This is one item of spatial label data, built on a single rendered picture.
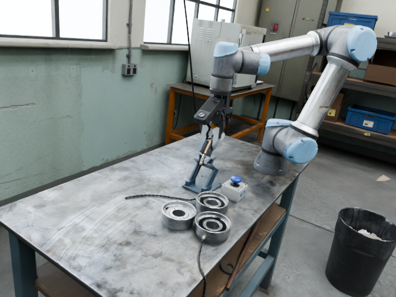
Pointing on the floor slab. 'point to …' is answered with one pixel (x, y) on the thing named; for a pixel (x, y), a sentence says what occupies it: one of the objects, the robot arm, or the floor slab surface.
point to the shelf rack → (351, 82)
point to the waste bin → (359, 250)
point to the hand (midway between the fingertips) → (208, 145)
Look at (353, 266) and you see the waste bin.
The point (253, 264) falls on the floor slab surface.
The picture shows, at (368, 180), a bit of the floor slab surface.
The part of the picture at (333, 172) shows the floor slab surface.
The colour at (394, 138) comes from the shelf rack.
